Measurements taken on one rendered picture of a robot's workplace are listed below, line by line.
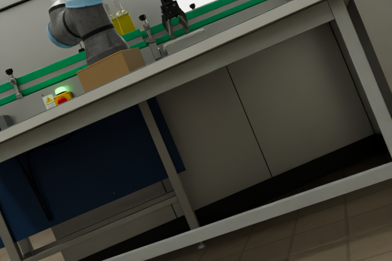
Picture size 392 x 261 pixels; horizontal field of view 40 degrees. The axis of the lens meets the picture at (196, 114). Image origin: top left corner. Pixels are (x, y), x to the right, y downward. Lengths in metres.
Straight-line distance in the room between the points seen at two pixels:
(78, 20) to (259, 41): 0.59
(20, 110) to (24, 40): 0.46
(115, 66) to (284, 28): 0.54
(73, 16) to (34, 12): 0.89
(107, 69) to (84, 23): 0.17
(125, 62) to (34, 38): 1.03
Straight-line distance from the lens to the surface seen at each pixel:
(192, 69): 1.68
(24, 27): 2.70
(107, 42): 1.77
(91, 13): 1.79
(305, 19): 1.62
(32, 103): 2.34
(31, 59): 2.67
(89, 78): 1.76
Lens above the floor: 0.59
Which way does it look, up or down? 1 degrees down
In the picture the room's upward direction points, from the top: 23 degrees counter-clockwise
